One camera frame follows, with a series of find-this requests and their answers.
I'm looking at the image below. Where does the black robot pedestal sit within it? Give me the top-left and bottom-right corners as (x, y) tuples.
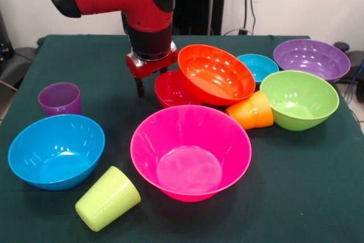
(170, 0), (230, 36)

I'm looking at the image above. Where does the purple cup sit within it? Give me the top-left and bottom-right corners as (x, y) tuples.
(38, 82), (82, 118)

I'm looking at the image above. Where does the large blue bowl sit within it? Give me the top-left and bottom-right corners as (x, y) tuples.
(7, 114), (106, 192)

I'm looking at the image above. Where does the blue cable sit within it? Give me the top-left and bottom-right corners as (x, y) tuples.
(344, 60), (364, 104)

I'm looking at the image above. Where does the orange cup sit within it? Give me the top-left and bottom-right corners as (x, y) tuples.
(225, 90), (275, 131)

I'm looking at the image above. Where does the large green bowl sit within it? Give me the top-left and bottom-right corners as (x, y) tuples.
(260, 70), (340, 132)

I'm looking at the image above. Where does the small blue bowl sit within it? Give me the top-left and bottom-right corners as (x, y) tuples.
(236, 53), (280, 84)

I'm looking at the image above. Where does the small red-pink bowl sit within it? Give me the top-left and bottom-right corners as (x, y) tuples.
(154, 70), (203, 109)

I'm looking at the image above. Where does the dark green tablecloth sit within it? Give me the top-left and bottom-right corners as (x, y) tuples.
(0, 34), (364, 243)

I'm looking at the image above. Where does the green cup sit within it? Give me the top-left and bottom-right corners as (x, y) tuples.
(75, 166), (142, 233)

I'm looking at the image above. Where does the large purple bowl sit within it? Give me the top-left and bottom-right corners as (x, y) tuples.
(272, 38), (351, 83)

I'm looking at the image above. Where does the large orange-red bowl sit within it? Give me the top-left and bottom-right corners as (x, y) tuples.
(177, 44), (257, 106)

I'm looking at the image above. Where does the large pink bowl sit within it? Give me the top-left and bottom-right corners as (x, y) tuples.
(130, 104), (253, 203)

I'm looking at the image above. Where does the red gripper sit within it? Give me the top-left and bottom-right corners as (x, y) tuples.
(125, 40), (180, 99)

